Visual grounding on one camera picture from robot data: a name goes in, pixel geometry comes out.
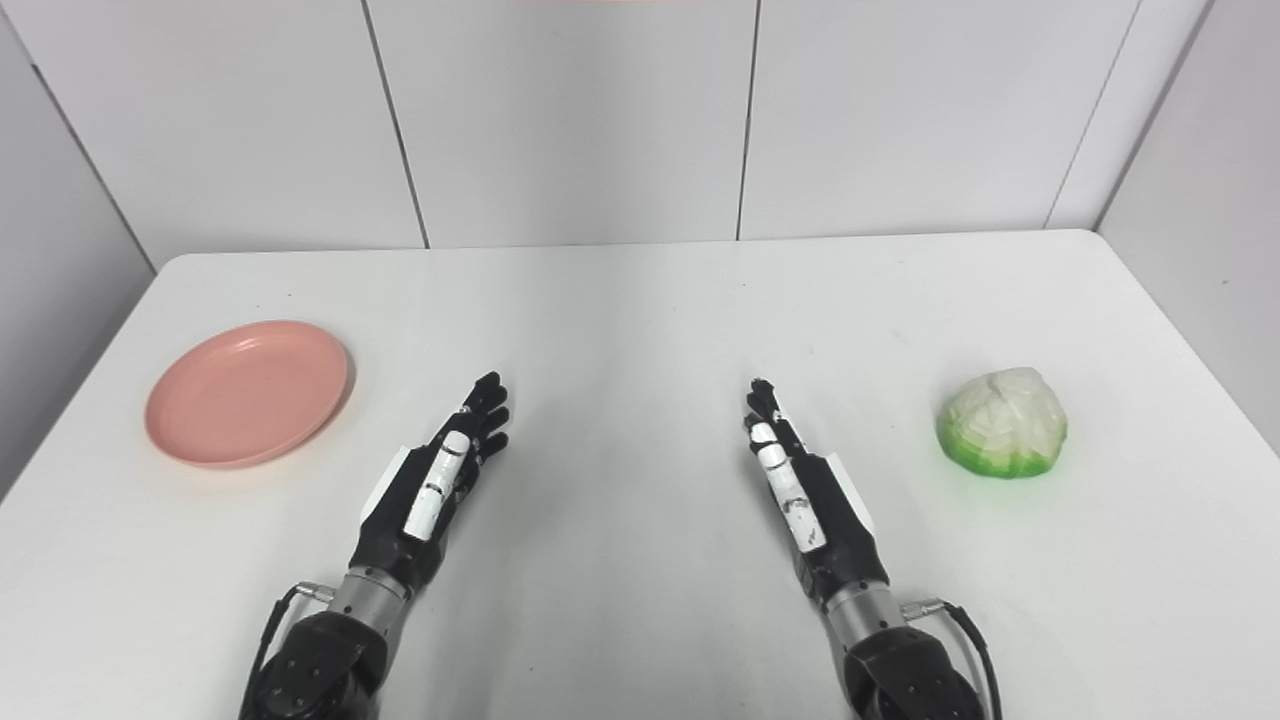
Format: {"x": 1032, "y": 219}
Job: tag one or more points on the pink round plate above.
{"x": 245, "y": 395}

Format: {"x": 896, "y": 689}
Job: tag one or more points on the green white cabbage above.
{"x": 1003, "y": 425}

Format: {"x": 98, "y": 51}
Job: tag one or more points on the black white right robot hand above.
{"x": 840, "y": 545}

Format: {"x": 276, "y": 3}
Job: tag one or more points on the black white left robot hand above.
{"x": 400, "y": 535}

